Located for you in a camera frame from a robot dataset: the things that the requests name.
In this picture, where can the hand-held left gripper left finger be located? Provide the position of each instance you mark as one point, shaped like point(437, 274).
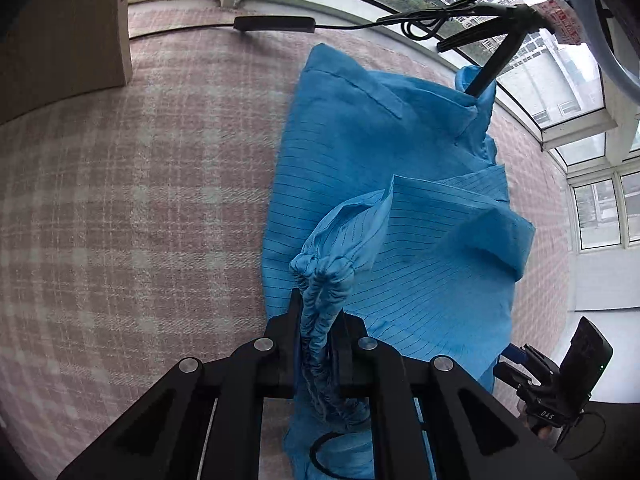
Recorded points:
point(285, 350)

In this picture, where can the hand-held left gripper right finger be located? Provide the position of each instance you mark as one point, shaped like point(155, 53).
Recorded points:
point(347, 355)

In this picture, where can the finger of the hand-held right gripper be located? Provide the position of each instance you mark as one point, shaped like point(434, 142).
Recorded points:
point(515, 353)
point(510, 375)

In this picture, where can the blue striped garment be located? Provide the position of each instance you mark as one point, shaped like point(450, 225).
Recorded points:
point(400, 160)

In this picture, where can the person's right forearm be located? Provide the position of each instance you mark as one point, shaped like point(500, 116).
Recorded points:
point(610, 450)

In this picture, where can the pink checkered blanket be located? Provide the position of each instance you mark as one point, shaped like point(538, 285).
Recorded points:
point(125, 210)

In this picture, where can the black tripod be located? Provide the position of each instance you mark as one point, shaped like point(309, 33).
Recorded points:
point(495, 60)

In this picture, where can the red printed tag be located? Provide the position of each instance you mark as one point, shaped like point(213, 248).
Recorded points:
point(562, 20)

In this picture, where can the light wooden board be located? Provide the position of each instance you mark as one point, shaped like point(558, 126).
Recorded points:
point(60, 35)

